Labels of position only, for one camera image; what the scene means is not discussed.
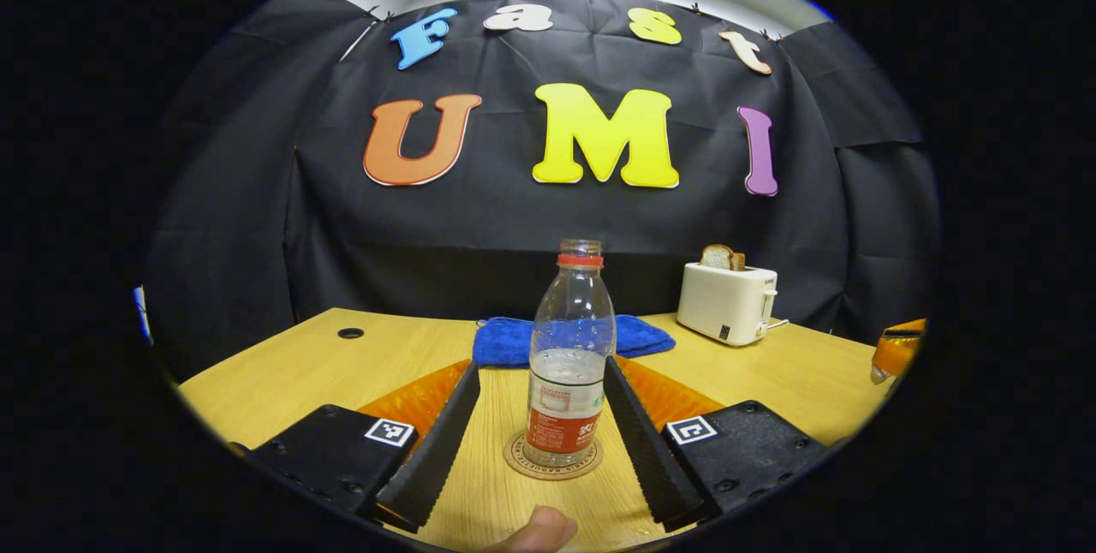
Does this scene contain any black backdrop cloth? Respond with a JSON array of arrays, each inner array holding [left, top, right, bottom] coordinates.
[[146, 0, 938, 366]]

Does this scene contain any white toaster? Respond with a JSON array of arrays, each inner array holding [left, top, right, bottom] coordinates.
[[676, 263, 779, 348]]

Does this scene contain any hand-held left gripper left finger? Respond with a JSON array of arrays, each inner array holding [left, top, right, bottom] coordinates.
[[244, 360, 482, 534]]

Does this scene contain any round wooden coaster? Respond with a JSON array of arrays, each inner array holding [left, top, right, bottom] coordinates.
[[503, 430, 605, 482]]

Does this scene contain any blue folded towel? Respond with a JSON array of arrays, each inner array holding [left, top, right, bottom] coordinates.
[[472, 314, 676, 368]]

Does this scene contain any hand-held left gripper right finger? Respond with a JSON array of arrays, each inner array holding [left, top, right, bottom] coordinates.
[[604, 356, 830, 532]]

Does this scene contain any bread slice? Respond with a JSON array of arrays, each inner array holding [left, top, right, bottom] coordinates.
[[700, 244, 747, 272]]

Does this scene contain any clear plastic water bottle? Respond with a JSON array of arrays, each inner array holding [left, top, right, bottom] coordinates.
[[524, 239, 617, 468]]

